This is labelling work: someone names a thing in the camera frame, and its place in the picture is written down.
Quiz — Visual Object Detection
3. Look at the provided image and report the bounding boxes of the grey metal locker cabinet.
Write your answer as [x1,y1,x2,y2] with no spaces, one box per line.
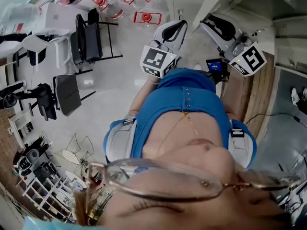
[165,0,307,73]

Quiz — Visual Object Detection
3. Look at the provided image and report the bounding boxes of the white metal rack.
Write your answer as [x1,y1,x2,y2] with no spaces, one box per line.
[23,176,75,221]

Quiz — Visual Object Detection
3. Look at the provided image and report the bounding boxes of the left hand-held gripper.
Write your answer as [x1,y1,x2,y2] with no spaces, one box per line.
[140,20,189,79]

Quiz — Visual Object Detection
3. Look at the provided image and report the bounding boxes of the black office chair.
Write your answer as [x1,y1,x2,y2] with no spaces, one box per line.
[28,83,58,121]

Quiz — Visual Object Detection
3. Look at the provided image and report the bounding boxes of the plastic-wrapped white bundle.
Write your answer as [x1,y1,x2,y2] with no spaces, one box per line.
[0,2,41,37]

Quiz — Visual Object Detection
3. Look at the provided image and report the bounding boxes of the person's blue shirt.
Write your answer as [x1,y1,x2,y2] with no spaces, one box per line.
[103,67,258,169]

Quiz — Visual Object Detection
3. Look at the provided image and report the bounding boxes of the black cable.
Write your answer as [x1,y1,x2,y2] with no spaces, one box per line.
[244,113,302,127]

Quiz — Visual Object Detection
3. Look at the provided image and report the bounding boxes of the person's left forearm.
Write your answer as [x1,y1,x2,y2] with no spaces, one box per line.
[129,77,163,116]

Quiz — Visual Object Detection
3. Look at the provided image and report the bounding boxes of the wooden plank platform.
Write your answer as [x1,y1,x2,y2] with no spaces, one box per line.
[220,51,281,138]

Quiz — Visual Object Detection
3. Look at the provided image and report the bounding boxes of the thin gold necklace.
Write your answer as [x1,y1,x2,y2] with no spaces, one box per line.
[157,111,199,153]

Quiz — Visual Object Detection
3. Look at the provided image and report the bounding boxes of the black folding chair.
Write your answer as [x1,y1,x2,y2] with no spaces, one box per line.
[52,69,96,116]
[70,8,123,66]

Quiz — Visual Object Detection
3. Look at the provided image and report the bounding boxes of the wire frame chair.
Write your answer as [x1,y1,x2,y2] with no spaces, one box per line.
[55,132,94,174]

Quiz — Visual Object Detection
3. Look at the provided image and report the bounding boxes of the small white shelf unit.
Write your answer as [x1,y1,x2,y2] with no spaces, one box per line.
[8,110,34,148]

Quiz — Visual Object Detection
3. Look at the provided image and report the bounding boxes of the teal head cover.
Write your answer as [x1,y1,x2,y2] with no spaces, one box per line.
[24,216,106,230]

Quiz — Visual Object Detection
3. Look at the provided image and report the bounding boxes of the white shoulder strap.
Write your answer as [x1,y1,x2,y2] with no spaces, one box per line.
[227,126,252,169]
[106,118,137,164]

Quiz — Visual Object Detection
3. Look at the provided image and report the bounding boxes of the thin-rimmed glasses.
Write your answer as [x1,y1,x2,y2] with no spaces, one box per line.
[87,157,302,202]

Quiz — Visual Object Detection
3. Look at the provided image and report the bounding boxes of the person's face and neck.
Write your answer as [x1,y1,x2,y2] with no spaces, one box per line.
[100,110,292,230]

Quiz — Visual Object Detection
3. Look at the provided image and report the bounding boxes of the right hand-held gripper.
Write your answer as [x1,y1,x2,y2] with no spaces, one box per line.
[199,15,267,77]

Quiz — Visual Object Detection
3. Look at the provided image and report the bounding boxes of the black device with blue screen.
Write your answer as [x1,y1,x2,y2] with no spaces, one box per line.
[205,58,230,83]

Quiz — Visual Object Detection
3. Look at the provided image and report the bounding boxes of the white plastic chair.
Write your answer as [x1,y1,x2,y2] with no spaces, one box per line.
[21,34,72,69]

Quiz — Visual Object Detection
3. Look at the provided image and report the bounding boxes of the person's right forearm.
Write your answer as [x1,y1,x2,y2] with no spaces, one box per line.
[220,73,245,121]

